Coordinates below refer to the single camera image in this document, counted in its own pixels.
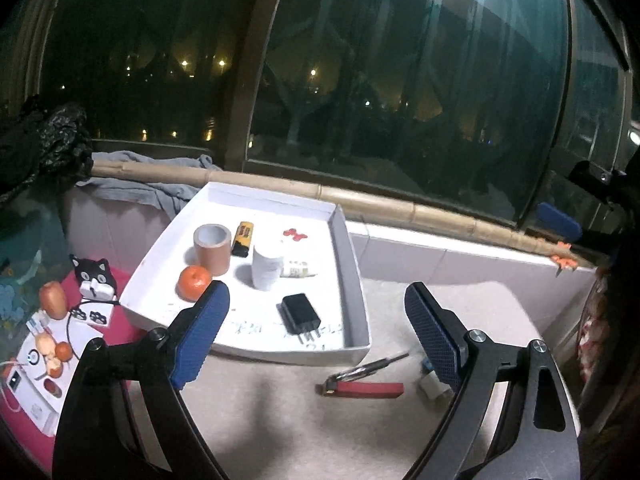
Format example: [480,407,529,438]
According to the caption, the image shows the white plug adapter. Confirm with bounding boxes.
[419,358,451,401]

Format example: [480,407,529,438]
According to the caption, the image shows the metal pen tool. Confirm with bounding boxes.
[329,352,409,382]

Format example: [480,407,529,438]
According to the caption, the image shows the small glue bottle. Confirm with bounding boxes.
[280,259,317,278]

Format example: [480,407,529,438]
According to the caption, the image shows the orange plastic clip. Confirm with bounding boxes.
[549,242,579,272]

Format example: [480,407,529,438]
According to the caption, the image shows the orange tangerine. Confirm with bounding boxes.
[176,266,212,302]

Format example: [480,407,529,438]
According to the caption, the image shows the brown tape roll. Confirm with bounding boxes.
[193,224,231,278]

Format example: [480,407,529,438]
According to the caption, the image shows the white cylinder container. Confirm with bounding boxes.
[252,240,283,290]

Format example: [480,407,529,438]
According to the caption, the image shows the black USB charger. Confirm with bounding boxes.
[279,294,321,342]

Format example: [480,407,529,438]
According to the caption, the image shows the black cat figurine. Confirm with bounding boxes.
[70,255,117,301]

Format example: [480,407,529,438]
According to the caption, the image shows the white shallow tray box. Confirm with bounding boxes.
[120,183,371,366]

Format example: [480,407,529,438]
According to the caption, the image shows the bamboo pole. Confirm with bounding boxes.
[91,159,592,268]

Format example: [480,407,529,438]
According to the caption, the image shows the grey cloth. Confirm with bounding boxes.
[74,148,224,221]

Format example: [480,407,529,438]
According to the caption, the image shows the red apple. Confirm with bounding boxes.
[39,281,68,321]

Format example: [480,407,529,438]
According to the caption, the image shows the white product box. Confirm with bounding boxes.
[3,348,78,437]

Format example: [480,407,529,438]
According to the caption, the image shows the black plastic bag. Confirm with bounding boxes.
[1,96,93,208]

